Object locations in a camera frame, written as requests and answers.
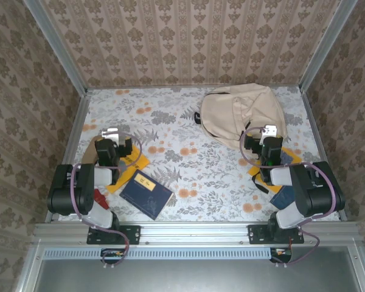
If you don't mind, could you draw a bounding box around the floral table cover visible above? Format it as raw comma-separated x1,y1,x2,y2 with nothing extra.
59,86,341,222

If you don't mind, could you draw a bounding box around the black connector with wires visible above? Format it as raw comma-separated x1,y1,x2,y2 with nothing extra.
269,248,293,264
100,248,129,265

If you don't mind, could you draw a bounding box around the aluminium left side rail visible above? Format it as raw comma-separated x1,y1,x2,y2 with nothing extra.
45,89,91,223

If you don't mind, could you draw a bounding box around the yellow book with blue patch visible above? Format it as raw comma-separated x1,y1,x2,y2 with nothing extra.
248,147,302,195

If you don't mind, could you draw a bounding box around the navy book with yellow label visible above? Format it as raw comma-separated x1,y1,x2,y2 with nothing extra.
269,185,296,210

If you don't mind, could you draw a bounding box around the yellow cartoon picture book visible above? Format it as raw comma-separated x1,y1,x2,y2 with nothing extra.
106,142,151,194

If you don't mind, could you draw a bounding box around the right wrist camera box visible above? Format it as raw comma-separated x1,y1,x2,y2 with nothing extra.
259,123,278,145

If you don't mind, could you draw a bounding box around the aluminium back rail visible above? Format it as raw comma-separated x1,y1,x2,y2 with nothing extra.
86,84,302,91

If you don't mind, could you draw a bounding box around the aluminium right frame post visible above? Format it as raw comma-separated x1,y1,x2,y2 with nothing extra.
299,0,358,92

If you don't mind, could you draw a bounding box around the beige canvas backpack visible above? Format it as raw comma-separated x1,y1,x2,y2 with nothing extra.
194,83,288,150

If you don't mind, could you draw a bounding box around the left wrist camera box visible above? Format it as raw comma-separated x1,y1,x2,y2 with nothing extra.
101,128,123,143

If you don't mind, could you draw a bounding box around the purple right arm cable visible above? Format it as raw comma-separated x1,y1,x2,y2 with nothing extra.
240,126,337,268

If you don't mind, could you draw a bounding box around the brown glasses case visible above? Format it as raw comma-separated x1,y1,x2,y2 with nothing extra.
82,136,100,167

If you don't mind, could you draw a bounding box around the thin black right gripper cable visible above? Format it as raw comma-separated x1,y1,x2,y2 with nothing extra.
251,173,269,195

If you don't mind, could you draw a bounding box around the aluminium right side rail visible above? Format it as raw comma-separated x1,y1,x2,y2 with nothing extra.
301,86,347,221

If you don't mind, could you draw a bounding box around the aluminium left frame post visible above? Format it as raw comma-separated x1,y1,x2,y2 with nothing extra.
24,0,88,94

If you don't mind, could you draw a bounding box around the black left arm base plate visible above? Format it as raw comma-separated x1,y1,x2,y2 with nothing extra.
86,224,141,245

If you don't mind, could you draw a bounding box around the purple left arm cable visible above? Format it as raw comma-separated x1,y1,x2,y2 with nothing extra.
69,132,144,270

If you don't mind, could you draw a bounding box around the red box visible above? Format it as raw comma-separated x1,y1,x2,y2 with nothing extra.
93,188,110,210

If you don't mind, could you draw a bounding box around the grey slotted cable duct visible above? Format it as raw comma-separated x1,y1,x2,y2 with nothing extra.
44,248,274,260

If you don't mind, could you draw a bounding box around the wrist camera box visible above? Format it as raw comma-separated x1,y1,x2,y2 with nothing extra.
259,123,278,145
101,128,123,143

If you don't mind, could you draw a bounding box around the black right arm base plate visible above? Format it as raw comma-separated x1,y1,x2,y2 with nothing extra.
248,224,305,245

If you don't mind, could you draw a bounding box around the aluminium frame post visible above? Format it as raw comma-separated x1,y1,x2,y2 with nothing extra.
299,0,358,92
24,0,88,94

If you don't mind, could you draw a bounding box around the grey metal panel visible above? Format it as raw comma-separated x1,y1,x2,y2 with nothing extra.
33,258,365,292

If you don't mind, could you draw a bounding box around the aluminium mounting rail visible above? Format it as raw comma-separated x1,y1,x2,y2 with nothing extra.
33,221,361,244

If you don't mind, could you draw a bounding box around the navy book with drawn figure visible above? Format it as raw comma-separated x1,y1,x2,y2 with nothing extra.
119,169,175,220

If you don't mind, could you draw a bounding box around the aluminium left lower frame bar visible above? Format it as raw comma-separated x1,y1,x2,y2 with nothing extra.
16,243,46,292

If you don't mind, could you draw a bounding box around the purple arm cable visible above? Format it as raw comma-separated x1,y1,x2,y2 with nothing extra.
69,132,144,270
240,126,337,268

